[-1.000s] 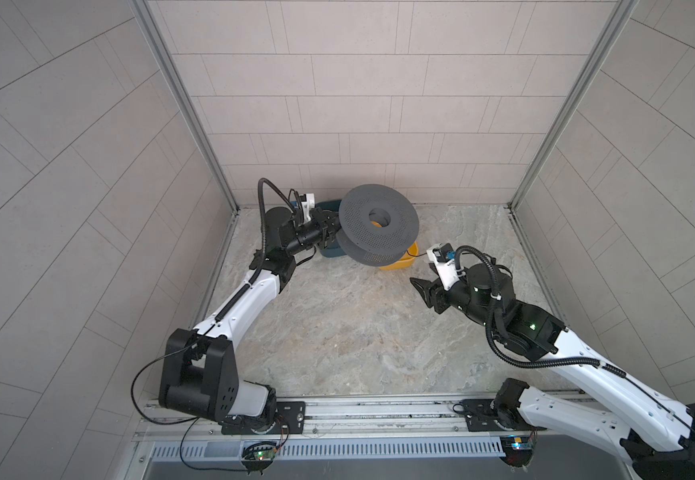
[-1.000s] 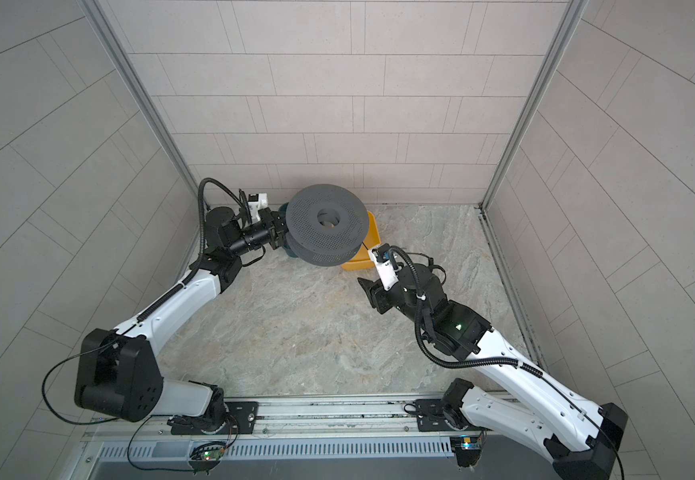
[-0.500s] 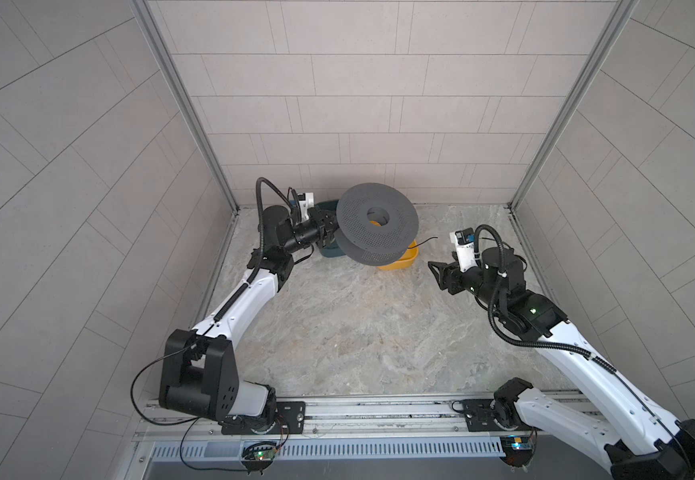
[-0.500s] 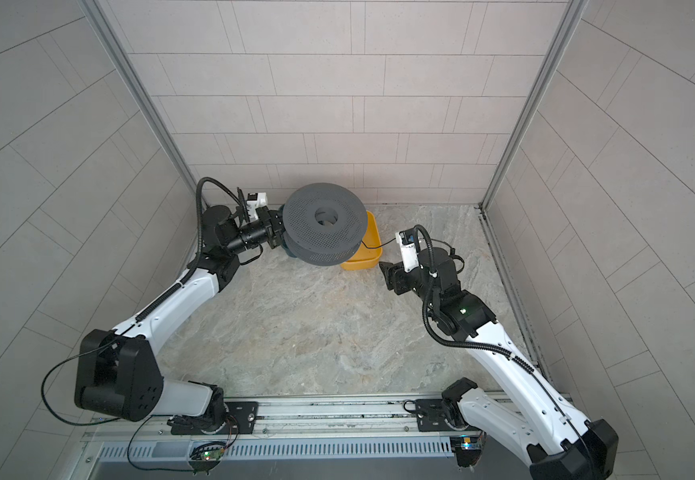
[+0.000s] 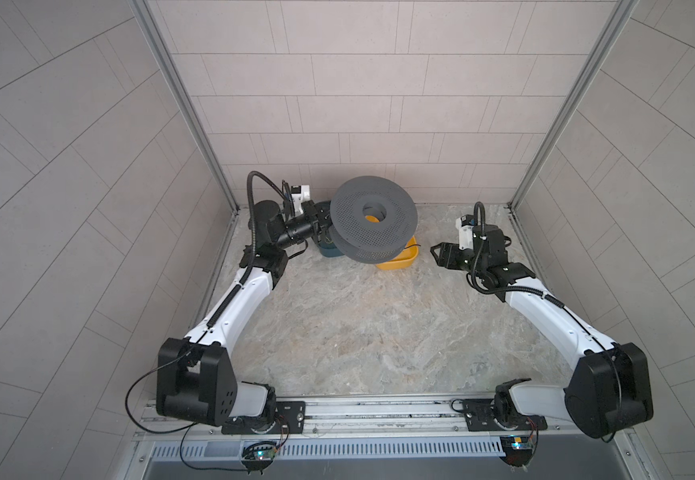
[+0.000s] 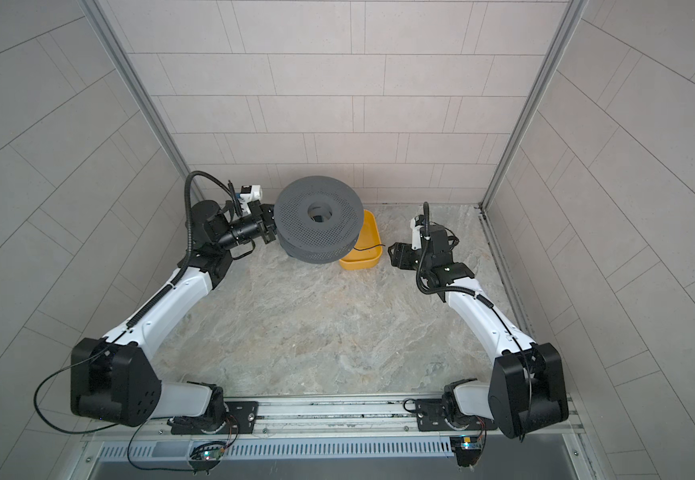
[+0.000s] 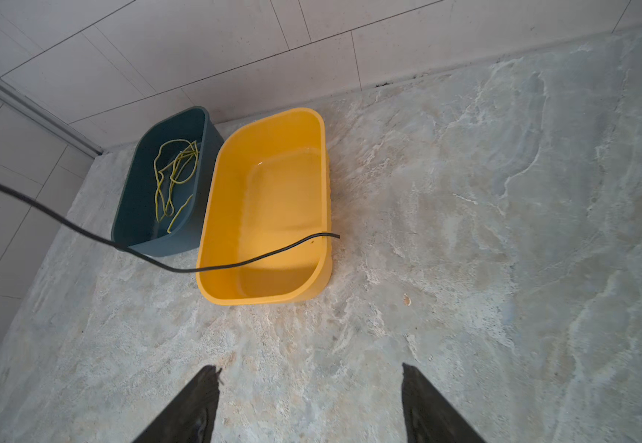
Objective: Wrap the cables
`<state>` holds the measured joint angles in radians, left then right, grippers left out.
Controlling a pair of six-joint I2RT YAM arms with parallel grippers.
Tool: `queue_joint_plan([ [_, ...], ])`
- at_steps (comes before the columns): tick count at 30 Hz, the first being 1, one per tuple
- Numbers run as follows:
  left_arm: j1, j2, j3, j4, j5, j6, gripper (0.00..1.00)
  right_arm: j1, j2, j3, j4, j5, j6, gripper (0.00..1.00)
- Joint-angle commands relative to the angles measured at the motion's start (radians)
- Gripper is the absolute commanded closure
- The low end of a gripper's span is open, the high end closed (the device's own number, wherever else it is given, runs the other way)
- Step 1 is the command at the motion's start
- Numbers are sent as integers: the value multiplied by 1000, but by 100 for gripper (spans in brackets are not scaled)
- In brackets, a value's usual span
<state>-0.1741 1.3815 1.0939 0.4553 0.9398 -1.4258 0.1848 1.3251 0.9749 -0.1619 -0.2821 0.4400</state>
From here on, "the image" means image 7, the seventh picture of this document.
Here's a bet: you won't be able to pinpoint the yellow green cable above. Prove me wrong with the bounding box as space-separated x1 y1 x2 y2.
153 137 200 234

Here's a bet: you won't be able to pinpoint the black cable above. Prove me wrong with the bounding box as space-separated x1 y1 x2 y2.
0 168 341 275

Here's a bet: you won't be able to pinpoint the teal plastic bin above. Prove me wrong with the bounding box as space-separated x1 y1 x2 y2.
112 106 223 258

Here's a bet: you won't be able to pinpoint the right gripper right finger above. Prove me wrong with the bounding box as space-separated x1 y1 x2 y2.
402 363 485 443

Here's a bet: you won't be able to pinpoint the yellow plastic bin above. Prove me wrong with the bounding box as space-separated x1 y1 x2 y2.
195 108 333 306

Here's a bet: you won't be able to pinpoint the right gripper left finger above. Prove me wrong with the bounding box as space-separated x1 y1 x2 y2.
134 365 221 443

